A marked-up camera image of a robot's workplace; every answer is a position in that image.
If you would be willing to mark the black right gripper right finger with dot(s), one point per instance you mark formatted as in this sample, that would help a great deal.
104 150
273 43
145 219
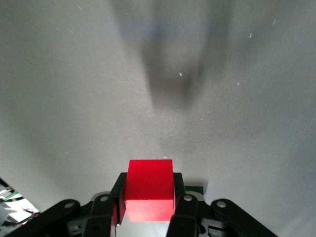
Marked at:
185 214

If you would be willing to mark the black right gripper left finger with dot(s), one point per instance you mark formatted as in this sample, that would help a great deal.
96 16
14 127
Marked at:
101 214

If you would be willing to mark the red cube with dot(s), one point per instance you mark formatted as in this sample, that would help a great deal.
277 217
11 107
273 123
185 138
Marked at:
148 190

